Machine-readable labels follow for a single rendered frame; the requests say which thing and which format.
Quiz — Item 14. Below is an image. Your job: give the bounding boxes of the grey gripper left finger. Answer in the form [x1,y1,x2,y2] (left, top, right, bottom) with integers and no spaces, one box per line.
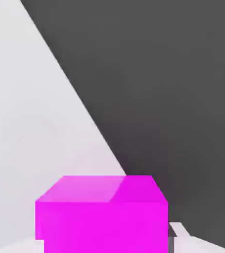
[0,238,45,253]

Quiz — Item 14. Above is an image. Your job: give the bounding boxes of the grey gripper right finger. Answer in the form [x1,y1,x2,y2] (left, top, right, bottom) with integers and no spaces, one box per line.
[168,222,225,253]

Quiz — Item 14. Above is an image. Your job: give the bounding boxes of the small magenta cube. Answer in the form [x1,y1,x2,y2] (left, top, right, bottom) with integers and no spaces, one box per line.
[35,175,169,253]

